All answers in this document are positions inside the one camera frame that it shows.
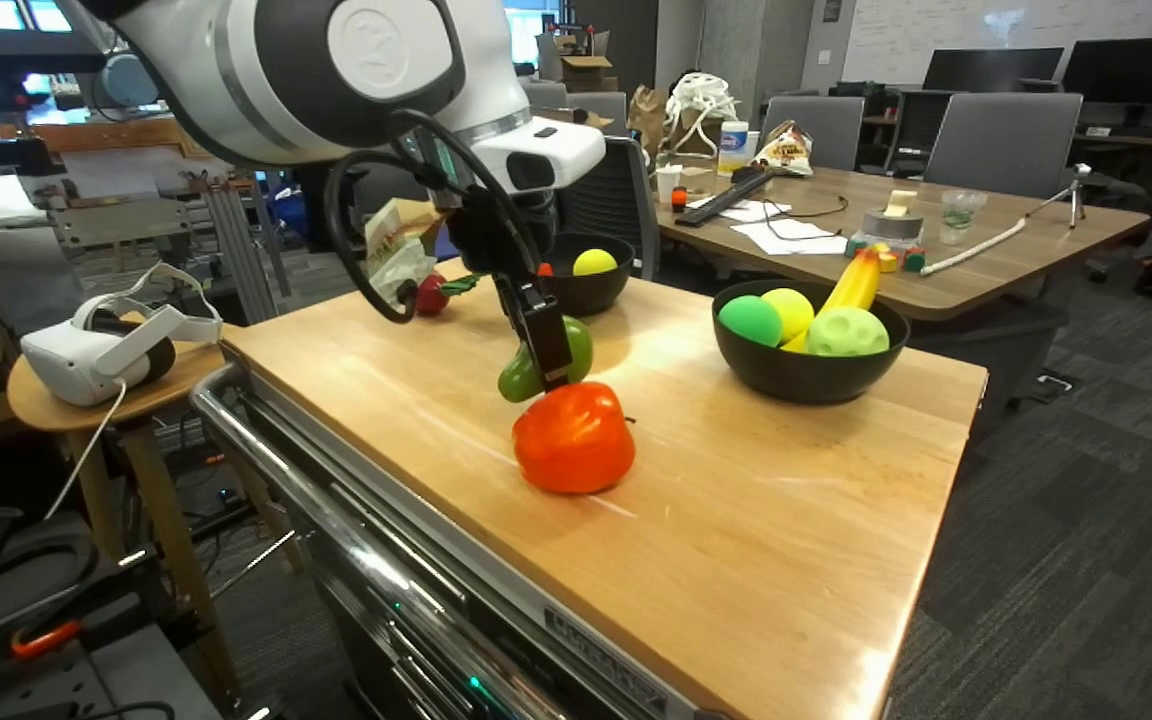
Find yellow toy lemon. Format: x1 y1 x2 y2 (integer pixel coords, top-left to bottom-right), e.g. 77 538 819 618
572 247 620 276

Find yellow toy ball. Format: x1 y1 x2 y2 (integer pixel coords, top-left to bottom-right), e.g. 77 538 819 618
766 288 818 344

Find green toy pear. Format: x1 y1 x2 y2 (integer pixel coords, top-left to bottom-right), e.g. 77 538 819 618
493 314 598 407

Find black bowl left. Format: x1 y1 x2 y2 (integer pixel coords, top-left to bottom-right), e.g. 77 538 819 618
540 233 636 315

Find light green toy cabbage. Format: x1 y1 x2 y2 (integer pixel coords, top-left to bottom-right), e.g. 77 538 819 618
807 310 894 357

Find red toy radish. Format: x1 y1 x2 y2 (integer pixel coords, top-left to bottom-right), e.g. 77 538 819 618
417 272 477 315

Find wooden office table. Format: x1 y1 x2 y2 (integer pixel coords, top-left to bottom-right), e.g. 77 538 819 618
658 168 1149 322

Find black keyboard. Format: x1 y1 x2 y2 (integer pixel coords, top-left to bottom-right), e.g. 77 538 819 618
678 163 780 227

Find metal cart handle bar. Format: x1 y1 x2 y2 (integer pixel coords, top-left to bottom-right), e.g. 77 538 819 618
192 367 566 720

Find green toy ball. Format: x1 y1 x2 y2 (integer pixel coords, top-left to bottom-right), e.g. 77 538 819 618
721 296 780 347

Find orange clamp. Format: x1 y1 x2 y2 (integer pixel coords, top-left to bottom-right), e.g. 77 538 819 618
8 619 83 663

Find white paper sheets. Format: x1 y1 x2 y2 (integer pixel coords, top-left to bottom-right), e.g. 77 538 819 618
726 202 848 258

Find round wooden stool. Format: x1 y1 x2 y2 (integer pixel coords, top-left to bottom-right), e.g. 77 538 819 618
8 344 241 703

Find black bowl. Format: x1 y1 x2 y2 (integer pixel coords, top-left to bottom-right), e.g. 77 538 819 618
540 233 636 315
713 304 912 403

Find black bowl right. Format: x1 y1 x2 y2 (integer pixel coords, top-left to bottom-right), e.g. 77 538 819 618
713 304 912 403

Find white VR headset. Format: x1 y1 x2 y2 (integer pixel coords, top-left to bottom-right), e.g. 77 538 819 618
21 265 223 407

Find yellow toy banana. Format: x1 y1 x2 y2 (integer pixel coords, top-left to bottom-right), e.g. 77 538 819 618
818 247 887 315

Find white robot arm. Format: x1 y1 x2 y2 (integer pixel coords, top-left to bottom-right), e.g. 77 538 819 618
80 0 603 392

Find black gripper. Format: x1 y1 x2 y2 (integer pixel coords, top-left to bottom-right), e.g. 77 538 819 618
450 190 572 388

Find grey chair right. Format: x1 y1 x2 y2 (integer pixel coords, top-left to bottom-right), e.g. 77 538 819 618
924 92 1086 195

